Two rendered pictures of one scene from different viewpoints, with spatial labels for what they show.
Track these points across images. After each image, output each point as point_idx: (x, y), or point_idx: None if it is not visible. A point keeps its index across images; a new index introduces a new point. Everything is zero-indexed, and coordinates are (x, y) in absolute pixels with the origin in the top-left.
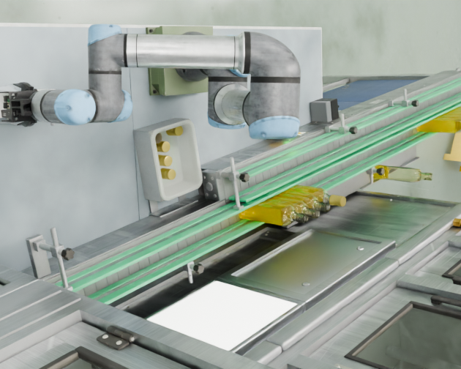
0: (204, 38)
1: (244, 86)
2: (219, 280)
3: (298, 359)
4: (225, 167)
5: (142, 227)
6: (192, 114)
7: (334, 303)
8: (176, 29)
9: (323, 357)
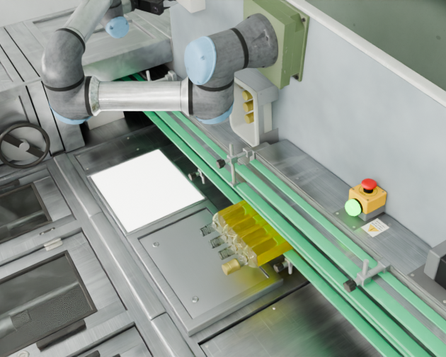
0: (71, 15)
1: (198, 91)
2: (201, 199)
3: (76, 224)
4: (264, 155)
5: (225, 129)
6: (293, 95)
7: (114, 252)
8: (253, 5)
9: (75, 241)
